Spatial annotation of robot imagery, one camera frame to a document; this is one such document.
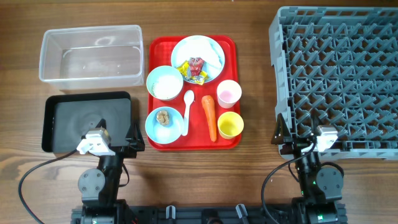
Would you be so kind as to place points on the red snack wrapper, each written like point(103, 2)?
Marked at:
point(196, 65)

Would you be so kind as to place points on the brown food lump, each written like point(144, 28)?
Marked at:
point(163, 117)

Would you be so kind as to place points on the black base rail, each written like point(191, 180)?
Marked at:
point(282, 213)

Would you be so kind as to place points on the orange carrot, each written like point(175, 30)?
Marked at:
point(208, 105)

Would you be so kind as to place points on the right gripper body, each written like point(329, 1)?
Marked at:
point(295, 146)

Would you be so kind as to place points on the yellow cup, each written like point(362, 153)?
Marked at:
point(230, 125)

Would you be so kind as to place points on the white napkin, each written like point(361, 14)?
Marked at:
point(198, 47)

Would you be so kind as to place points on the clear plastic bin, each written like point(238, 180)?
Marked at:
point(85, 58)

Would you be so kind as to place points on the light blue bowl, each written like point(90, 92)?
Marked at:
point(164, 134)

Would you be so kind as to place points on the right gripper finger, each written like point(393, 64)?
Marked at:
point(281, 134)
point(315, 123)

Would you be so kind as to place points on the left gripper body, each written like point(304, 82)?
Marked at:
point(127, 153)

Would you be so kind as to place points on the light blue plate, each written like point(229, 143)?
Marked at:
point(211, 71)

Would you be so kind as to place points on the green bowl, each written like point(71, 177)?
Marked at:
point(161, 71)

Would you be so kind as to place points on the pink cup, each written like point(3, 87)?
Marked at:
point(228, 93)

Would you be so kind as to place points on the black waste tray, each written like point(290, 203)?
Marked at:
point(69, 117)

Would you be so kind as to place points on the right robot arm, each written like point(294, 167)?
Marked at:
point(321, 183)

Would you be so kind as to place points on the grey dishwasher rack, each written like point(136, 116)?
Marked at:
point(341, 64)

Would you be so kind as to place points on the white plastic spoon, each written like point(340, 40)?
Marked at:
point(188, 99)

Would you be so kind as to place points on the red serving tray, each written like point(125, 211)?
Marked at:
point(198, 137)

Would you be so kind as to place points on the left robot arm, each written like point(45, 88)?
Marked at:
point(99, 187)

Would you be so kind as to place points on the yellow snack wrapper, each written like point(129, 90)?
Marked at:
point(184, 69)

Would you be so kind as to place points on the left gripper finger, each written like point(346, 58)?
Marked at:
point(136, 133)
point(101, 126)

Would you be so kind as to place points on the white rice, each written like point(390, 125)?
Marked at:
point(166, 87)

